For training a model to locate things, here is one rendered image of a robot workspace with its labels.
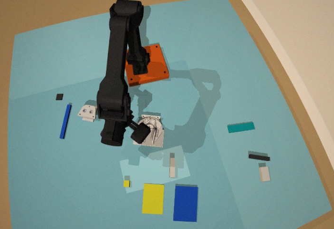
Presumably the yellow rectangular plate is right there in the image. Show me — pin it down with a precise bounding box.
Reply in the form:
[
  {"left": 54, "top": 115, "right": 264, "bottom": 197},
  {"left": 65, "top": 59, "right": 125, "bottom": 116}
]
[{"left": 142, "top": 184, "right": 164, "bottom": 214}]

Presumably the blue long bar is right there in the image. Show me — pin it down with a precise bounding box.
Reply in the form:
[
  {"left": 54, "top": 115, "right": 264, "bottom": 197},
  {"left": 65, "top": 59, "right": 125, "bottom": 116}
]
[{"left": 60, "top": 104, "right": 72, "bottom": 139}]

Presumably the black rectangular bar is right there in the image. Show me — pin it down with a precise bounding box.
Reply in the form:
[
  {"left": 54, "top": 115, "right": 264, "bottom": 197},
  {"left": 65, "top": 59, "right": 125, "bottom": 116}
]
[{"left": 249, "top": 154, "right": 270, "bottom": 161}]

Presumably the blue rectangular plate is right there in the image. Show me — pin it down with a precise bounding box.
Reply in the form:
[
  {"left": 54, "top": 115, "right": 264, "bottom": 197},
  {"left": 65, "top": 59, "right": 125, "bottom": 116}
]
[{"left": 173, "top": 186, "right": 198, "bottom": 222}]

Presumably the small yellow block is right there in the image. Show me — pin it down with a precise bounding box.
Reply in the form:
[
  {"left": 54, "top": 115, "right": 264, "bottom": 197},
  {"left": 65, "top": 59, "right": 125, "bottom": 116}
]
[{"left": 124, "top": 180, "right": 130, "bottom": 187}]

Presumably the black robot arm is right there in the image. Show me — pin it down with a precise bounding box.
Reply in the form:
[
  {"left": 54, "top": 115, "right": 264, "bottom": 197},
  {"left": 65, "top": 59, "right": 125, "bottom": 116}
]
[{"left": 96, "top": 0, "right": 150, "bottom": 146}]

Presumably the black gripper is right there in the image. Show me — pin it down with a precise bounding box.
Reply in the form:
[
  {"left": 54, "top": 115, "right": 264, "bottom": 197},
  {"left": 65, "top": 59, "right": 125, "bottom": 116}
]
[{"left": 124, "top": 110, "right": 151, "bottom": 144}]

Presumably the teal flat bar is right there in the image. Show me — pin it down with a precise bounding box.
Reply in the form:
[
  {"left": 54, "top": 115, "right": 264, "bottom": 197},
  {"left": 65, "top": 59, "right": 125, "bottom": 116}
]
[{"left": 227, "top": 122, "right": 255, "bottom": 133}]

